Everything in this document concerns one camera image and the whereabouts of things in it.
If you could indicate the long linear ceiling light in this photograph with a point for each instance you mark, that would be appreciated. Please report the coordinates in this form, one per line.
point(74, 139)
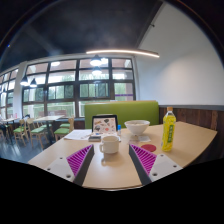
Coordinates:
point(123, 51)

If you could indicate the white bowl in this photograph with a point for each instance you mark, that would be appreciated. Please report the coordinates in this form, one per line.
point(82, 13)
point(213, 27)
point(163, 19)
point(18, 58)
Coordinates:
point(137, 127)

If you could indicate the white mug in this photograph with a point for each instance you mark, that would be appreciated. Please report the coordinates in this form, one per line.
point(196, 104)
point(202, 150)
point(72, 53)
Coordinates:
point(109, 144)

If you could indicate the flat round red coaster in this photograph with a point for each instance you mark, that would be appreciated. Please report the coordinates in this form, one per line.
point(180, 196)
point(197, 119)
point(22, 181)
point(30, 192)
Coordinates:
point(148, 147)

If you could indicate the light wooden dining table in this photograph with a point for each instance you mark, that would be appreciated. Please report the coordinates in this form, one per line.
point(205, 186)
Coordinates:
point(48, 118)

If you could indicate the black-framed tablet with stickers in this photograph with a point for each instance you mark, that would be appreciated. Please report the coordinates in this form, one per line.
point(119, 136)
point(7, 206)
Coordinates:
point(104, 125)

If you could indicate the yellow drink bottle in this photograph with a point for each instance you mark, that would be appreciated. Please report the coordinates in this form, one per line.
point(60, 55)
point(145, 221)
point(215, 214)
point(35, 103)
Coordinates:
point(168, 133)

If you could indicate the green booth bench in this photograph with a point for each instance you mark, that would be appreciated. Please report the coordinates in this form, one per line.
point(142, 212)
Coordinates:
point(133, 111)

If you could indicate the white paper sheets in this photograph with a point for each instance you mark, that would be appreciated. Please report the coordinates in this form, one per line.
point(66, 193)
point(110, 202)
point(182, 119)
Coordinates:
point(76, 134)

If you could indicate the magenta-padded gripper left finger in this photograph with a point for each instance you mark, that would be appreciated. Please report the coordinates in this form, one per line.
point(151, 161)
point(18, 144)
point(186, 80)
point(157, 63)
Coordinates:
point(61, 166)

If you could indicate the small dark phone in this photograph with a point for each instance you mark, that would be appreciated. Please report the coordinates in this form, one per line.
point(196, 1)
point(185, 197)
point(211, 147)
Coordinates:
point(94, 138)

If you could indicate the small blue-capped bottle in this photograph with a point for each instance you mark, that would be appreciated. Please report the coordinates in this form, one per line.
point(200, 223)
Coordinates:
point(119, 130)

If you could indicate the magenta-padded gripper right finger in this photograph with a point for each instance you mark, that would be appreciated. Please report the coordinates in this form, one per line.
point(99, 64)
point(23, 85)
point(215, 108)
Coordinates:
point(163, 165)

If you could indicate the wooden green-seat chairs group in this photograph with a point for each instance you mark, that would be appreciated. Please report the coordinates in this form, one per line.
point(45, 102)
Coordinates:
point(37, 130)

